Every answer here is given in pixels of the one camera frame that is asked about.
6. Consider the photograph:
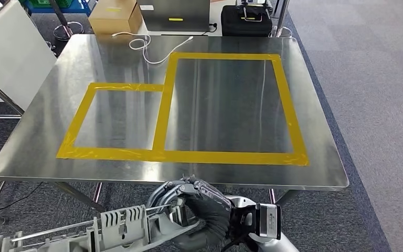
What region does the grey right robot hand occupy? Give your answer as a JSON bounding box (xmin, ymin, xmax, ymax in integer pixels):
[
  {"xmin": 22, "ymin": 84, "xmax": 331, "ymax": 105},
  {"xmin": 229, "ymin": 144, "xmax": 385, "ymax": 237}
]
[{"xmin": 145, "ymin": 175, "xmax": 234, "ymax": 251}]

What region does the grey plastic wheel hubcap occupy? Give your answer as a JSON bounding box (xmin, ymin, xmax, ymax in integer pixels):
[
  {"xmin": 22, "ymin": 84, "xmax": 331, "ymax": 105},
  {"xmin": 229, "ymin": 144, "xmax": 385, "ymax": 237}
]
[{"xmin": 0, "ymin": 203, "xmax": 200, "ymax": 252}]

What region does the stainless steel workbench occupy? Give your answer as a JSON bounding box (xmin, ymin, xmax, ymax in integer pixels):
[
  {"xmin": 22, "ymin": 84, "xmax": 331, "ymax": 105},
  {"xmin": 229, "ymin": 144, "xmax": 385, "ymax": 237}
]
[{"xmin": 0, "ymin": 34, "xmax": 350, "ymax": 225}]

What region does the black carrying case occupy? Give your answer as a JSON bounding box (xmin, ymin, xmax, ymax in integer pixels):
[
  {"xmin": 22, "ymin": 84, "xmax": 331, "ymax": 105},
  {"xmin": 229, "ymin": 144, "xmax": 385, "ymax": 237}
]
[{"xmin": 220, "ymin": 0, "xmax": 273, "ymax": 37}]

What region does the grey laptop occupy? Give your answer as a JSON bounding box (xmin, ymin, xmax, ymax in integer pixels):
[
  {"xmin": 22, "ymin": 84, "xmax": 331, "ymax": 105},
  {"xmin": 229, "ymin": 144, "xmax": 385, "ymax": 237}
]
[{"xmin": 137, "ymin": 0, "xmax": 211, "ymax": 33}]

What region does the brown cardboard box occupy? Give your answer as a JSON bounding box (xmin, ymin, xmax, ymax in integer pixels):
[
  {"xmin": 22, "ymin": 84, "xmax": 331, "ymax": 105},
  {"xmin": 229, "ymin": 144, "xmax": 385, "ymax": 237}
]
[{"xmin": 88, "ymin": 0, "xmax": 143, "ymax": 35}]

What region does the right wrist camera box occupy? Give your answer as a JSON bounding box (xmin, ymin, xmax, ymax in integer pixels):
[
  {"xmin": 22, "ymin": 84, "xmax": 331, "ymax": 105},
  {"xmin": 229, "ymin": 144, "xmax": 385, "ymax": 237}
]
[{"xmin": 255, "ymin": 203, "xmax": 282, "ymax": 240}]

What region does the yellow tape frame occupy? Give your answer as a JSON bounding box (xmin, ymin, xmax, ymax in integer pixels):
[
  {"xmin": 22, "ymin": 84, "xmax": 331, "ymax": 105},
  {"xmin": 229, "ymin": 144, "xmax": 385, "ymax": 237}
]
[{"xmin": 56, "ymin": 52, "xmax": 310, "ymax": 166}]

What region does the white cable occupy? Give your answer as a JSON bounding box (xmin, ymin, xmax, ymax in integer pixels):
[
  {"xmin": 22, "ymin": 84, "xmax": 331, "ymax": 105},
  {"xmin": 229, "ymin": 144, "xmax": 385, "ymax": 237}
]
[{"xmin": 111, "ymin": 31, "xmax": 194, "ymax": 66}]

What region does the black floor cable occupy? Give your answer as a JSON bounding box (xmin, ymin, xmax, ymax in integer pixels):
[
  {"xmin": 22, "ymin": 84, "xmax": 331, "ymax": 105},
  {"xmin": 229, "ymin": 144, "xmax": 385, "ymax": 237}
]
[{"xmin": 0, "ymin": 181, "xmax": 44, "ymax": 213}]

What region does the black stanchion post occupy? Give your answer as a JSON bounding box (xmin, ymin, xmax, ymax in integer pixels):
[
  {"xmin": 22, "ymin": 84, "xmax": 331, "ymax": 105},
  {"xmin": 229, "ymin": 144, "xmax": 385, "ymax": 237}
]
[{"xmin": 48, "ymin": 0, "xmax": 84, "ymax": 41}]

